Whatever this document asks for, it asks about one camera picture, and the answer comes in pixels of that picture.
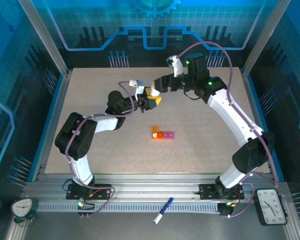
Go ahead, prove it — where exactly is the orange pink pill organizer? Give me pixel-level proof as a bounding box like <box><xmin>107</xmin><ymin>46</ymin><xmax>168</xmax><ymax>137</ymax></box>
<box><xmin>151</xmin><ymin>125</ymin><xmax>176</xmax><ymax>141</ymax></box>

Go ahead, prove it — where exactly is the aluminium front beam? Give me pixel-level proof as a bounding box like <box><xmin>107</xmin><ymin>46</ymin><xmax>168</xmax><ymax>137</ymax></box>
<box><xmin>22</xmin><ymin>173</ymin><xmax>290</xmax><ymax>201</ymax></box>

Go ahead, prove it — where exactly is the black controller module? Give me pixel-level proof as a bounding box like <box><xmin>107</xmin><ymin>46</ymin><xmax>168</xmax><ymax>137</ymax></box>
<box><xmin>218</xmin><ymin>201</ymin><xmax>237</xmax><ymax>218</ymax></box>
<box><xmin>76</xmin><ymin>197</ymin><xmax>96</xmax><ymax>218</ymax></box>

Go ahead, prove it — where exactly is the blue white marker pen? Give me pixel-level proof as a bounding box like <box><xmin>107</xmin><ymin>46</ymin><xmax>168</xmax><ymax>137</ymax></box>
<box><xmin>152</xmin><ymin>196</ymin><xmax>175</xmax><ymax>225</ymax></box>

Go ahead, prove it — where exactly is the round white green clock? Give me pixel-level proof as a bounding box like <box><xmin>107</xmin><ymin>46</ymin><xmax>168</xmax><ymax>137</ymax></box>
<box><xmin>10</xmin><ymin>198</ymin><xmax>40</xmax><ymax>225</ymax></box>

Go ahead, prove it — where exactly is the black rectangular clock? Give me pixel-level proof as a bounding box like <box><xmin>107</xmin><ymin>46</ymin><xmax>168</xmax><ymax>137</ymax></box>
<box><xmin>255</xmin><ymin>187</ymin><xmax>288</xmax><ymax>227</ymax></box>

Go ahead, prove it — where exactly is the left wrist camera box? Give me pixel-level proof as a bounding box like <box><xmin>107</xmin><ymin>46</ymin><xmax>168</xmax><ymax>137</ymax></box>
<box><xmin>128</xmin><ymin>79</ymin><xmax>146</xmax><ymax>96</ymax></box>

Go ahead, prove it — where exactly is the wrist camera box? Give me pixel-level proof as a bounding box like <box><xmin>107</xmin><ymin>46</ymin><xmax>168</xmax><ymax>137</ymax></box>
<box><xmin>128</xmin><ymin>79</ymin><xmax>146</xmax><ymax>96</ymax></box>
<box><xmin>165</xmin><ymin>55</ymin><xmax>185</xmax><ymax>77</ymax></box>

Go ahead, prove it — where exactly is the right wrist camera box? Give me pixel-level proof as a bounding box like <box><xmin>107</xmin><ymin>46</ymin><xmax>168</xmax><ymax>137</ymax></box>
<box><xmin>165</xmin><ymin>55</ymin><xmax>185</xmax><ymax>77</ymax></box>

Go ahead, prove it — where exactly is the aluminium side rail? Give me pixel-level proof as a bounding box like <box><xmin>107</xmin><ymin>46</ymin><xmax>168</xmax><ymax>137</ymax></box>
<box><xmin>27</xmin><ymin>69</ymin><xmax>72</xmax><ymax>183</ymax></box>
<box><xmin>239</xmin><ymin>68</ymin><xmax>287</xmax><ymax>183</ymax></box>

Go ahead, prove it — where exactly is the aluminium frame post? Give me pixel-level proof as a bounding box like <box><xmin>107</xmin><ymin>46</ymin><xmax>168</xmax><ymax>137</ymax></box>
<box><xmin>17</xmin><ymin>0</ymin><xmax>72</xmax><ymax>77</ymax></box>
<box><xmin>241</xmin><ymin>0</ymin><xmax>292</xmax><ymax>77</ymax></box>

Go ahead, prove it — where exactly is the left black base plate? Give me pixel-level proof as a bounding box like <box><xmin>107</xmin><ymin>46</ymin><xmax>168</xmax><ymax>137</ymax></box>
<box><xmin>66</xmin><ymin>183</ymin><xmax>113</xmax><ymax>200</ymax></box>

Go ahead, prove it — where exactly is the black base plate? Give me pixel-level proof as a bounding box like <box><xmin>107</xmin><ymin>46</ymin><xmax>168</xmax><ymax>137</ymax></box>
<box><xmin>66</xmin><ymin>183</ymin><xmax>113</xmax><ymax>200</ymax></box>
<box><xmin>198</xmin><ymin>183</ymin><xmax>245</xmax><ymax>200</ymax></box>

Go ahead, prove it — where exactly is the grey slotted cable duct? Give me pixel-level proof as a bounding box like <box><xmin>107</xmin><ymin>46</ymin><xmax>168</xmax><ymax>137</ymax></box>
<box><xmin>36</xmin><ymin>201</ymin><xmax>222</xmax><ymax>214</ymax></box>

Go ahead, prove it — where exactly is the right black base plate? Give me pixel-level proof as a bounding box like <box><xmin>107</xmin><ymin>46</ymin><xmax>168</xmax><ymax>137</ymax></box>
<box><xmin>198</xmin><ymin>183</ymin><xmax>245</xmax><ymax>200</ymax></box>

